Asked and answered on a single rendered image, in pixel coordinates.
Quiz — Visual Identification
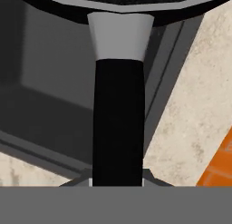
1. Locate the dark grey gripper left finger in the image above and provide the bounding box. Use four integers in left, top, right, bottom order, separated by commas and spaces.
59, 168, 93, 188

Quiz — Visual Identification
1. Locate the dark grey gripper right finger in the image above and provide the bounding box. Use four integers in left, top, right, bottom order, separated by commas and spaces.
141, 168, 174, 188

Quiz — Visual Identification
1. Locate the black pan with black handle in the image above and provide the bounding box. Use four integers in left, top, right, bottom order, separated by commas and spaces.
6, 0, 232, 188

